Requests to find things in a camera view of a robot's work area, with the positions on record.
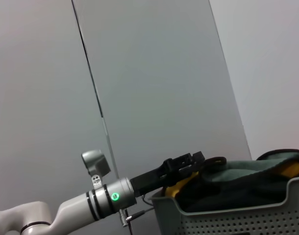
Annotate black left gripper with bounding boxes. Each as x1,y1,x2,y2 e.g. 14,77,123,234
129,151,205,197

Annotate left gripper cable metal plugs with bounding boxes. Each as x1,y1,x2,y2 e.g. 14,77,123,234
119,195,155,235

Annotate grey perforated plastic storage box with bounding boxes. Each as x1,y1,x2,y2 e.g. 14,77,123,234
149,176,299,235

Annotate yellow grey towel black edge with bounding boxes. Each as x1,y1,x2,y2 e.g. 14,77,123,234
164,148,299,213

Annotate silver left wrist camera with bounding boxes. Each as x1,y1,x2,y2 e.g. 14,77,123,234
81,149,111,190

